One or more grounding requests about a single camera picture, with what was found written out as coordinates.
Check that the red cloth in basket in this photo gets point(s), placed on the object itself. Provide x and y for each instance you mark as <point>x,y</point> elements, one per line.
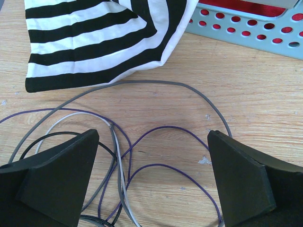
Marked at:
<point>236,9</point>

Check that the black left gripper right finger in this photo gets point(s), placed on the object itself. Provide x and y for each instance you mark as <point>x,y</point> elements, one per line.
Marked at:
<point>255,189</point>

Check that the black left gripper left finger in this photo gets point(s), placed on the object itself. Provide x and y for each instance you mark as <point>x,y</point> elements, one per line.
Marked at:
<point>48,189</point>

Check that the light blue plastic basket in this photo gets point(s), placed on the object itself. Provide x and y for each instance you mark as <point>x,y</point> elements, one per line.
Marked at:
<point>202,26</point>

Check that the black white striped cloth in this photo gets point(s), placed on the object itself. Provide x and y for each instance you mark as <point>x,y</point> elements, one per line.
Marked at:
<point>83,43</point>

